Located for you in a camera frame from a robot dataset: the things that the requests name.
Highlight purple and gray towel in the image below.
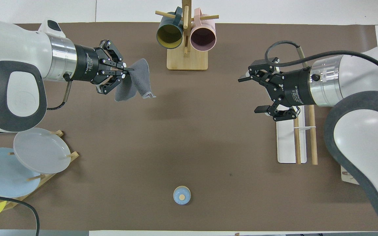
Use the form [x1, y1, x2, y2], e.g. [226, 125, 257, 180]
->
[115, 58, 156, 102]

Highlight dark teal mug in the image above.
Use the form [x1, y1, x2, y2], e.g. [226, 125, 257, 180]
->
[157, 7, 184, 49]

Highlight beige toaster oven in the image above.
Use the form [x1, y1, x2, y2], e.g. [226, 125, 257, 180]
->
[341, 165, 362, 185]

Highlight brown table mat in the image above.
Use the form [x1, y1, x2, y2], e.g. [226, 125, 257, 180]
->
[0, 22, 378, 231]

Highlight pink mug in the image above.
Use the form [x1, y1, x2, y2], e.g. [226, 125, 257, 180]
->
[190, 8, 217, 52]

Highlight small blue round lid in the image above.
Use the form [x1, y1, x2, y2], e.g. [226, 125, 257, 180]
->
[173, 186, 191, 205]

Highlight white towel rack wooden bars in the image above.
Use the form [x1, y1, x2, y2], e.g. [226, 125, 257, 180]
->
[276, 104, 318, 165]

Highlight gray plate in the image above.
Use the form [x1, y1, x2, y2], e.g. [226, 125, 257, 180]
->
[13, 128, 72, 174]

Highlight wooden mug tree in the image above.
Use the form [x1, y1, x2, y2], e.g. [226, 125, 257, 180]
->
[155, 0, 219, 71]

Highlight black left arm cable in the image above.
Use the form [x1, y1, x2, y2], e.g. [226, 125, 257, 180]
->
[0, 73, 74, 236]

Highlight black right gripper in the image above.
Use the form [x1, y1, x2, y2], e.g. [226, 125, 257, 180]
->
[238, 57, 313, 122]

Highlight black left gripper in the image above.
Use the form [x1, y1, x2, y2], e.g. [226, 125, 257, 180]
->
[74, 40, 135, 95]

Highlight wooden plate rack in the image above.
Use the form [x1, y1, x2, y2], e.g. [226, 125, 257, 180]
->
[0, 130, 79, 211]

